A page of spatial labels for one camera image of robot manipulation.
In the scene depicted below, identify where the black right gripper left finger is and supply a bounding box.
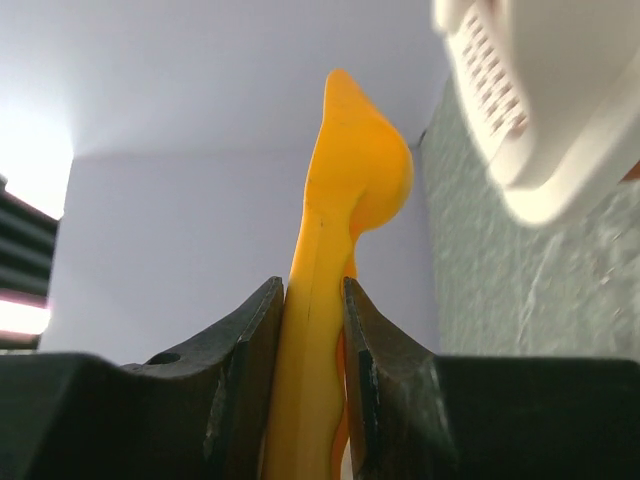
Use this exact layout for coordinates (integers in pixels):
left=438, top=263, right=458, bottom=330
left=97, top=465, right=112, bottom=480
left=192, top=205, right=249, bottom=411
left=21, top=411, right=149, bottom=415
left=1, top=277, right=284, bottom=479

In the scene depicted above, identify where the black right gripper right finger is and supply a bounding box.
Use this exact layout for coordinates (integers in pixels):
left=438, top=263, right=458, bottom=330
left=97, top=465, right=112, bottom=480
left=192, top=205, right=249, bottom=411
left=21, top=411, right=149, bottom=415
left=344, top=279, right=639, bottom=479

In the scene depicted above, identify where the yellow litter scoop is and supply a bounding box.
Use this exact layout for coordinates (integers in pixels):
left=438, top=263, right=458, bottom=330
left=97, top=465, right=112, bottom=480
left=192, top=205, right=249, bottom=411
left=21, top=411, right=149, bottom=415
left=261, top=69, right=413, bottom=479

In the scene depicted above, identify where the white orange litter box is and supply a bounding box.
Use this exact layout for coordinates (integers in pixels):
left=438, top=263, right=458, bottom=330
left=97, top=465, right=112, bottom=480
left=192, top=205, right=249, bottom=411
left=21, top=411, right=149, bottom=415
left=432, top=0, right=639, bottom=228

